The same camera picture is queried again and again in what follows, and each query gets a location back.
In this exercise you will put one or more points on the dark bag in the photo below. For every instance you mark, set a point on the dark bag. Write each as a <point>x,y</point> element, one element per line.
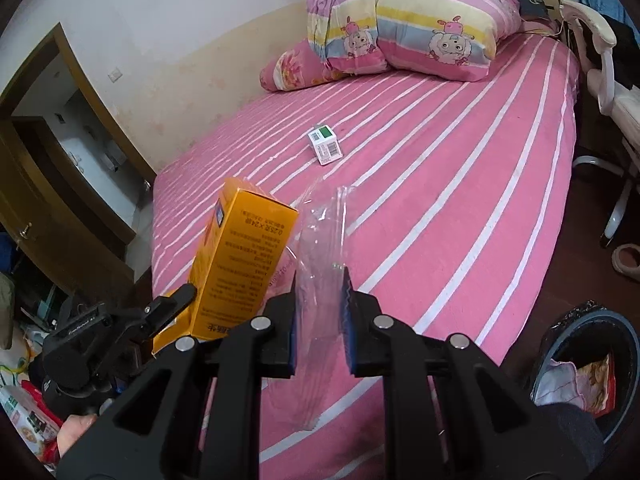
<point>530,2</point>

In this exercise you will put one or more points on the person's left hand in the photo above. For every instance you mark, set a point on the person's left hand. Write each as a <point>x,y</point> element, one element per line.
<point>75,432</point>

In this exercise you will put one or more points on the cartoon printed striped quilt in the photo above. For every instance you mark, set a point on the cartoon printed striped quilt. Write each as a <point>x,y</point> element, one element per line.
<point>425,20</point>

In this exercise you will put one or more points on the brown wooden door frame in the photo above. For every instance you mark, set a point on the brown wooden door frame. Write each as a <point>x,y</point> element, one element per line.
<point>107,110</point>

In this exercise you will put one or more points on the orange cardboard box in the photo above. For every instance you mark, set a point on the orange cardboard box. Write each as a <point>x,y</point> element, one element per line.
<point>240,260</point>

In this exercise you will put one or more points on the bin with black liner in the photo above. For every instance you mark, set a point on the bin with black liner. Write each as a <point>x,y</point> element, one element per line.
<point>625,340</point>

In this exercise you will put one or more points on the black cloth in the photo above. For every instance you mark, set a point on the black cloth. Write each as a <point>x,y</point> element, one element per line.
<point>627,55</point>

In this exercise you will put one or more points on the pink printed pillow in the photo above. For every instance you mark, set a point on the pink printed pillow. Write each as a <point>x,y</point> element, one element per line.
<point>295,67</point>

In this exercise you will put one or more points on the white cloth with pink edge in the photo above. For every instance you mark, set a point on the white cloth with pink edge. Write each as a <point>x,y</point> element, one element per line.
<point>562,380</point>

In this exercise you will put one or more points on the white chair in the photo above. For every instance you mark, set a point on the white chair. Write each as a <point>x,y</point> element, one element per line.
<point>617,105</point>

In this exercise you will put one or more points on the small white green box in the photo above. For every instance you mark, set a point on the small white green box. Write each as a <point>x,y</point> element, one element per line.
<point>325,145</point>

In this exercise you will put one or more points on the clear zip plastic bag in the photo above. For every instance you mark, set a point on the clear zip plastic bag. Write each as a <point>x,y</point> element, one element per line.
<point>320,260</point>

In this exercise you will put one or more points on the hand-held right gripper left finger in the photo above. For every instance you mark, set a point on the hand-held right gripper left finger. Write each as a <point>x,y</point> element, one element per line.
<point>295,330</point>

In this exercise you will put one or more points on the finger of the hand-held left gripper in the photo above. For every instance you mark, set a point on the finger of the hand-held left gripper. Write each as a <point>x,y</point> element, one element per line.
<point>170,305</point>

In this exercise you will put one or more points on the bed with pink striped sheet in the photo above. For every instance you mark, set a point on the bed with pink striped sheet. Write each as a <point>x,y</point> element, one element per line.
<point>450,210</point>

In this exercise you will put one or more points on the printed cardboard box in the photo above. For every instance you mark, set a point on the printed cardboard box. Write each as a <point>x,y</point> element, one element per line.
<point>30,420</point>

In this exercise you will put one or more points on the red snack bag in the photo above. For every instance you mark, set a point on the red snack bag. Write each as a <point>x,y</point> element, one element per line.
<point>595,380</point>

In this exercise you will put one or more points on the brown wooden door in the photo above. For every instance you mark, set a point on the brown wooden door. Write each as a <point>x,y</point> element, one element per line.
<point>60,220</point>

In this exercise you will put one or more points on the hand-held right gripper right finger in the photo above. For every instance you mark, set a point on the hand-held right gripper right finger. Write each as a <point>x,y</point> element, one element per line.
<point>348,330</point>

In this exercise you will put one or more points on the white light switch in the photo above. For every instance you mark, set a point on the white light switch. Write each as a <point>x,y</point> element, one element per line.
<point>115,75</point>

